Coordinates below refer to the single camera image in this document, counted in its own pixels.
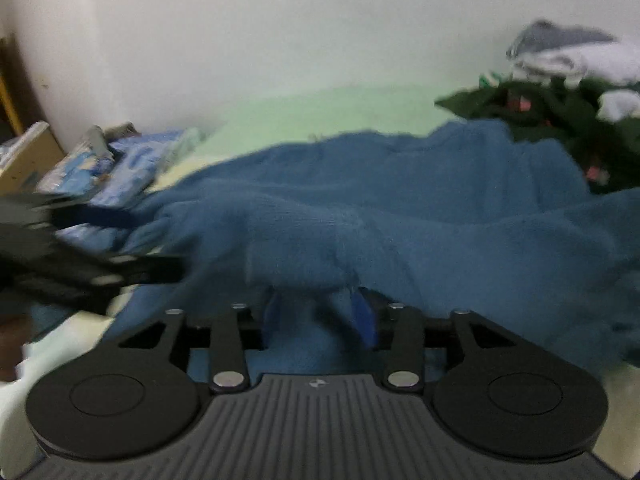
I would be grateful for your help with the dark green garment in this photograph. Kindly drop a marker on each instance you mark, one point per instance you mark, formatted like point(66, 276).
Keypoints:
point(550, 115)

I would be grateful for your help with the brown cardboard box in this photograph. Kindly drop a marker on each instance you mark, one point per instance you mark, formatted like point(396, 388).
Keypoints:
point(30, 170)

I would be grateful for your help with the wooden furniture edge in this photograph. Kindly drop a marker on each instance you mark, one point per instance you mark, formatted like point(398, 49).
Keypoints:
point(10, 90)

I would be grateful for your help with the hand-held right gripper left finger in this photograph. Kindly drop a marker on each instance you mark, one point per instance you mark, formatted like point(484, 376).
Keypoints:
point(272, 320)

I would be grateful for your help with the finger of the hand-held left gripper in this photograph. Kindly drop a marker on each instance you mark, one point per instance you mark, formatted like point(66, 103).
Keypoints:
point(95, 217)
point(145, 269)

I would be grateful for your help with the light green striped pillow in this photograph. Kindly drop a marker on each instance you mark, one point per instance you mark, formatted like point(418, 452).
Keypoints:
point(187, 141)

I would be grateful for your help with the blue fleece garment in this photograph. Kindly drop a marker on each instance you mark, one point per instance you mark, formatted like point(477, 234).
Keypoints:
point(400, 210)

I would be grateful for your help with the pastel printed bed blanket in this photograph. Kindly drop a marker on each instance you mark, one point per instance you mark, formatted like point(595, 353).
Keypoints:
point(325, 115)

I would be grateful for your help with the blue patterned cloth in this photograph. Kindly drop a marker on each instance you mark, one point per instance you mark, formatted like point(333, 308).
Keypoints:
point(135, 165)

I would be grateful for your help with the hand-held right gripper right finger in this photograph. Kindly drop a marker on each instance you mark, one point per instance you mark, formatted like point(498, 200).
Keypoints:
point(362, 320)

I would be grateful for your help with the white folded garment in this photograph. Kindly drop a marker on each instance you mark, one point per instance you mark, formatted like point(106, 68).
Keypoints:
point(600, 60)

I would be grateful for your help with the grey folded garment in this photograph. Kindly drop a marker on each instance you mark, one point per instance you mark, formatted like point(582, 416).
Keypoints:
point(550, 37)

